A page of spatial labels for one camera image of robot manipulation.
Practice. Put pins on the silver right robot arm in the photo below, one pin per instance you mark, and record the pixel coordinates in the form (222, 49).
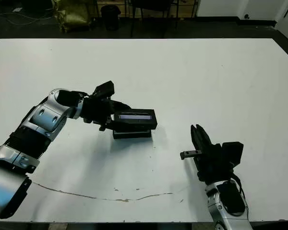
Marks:
(230, 201)

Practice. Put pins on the black box base white insert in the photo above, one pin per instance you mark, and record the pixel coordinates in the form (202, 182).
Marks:
(132, 135)

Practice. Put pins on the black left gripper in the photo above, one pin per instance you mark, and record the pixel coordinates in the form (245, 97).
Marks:
(96, 110)

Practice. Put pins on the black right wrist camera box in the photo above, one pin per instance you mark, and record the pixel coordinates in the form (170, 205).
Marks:
(232, 152)

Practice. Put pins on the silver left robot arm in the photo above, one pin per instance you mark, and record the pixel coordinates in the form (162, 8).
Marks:
(45, 115)

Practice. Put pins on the white paper on floor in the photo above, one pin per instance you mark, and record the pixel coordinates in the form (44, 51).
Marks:
(17, 9)

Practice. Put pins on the yellowish plastic sack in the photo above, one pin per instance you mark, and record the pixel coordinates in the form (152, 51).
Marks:
(72, 16)

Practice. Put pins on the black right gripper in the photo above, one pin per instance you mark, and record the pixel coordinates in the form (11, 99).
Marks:
(211, 165)

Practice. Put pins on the black box lid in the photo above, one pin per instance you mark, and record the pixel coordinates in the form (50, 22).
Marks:
(144, 123)

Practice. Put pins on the black door stop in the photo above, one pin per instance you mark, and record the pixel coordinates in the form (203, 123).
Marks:
(247, 16)

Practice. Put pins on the black waste bin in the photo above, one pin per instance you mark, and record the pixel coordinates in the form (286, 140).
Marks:
(110, 16)

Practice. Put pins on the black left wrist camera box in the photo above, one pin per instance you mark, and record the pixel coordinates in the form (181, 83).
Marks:
(105, 88)

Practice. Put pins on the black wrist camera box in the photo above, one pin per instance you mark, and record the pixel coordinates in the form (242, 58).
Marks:
(232, 152)
(105, 88)

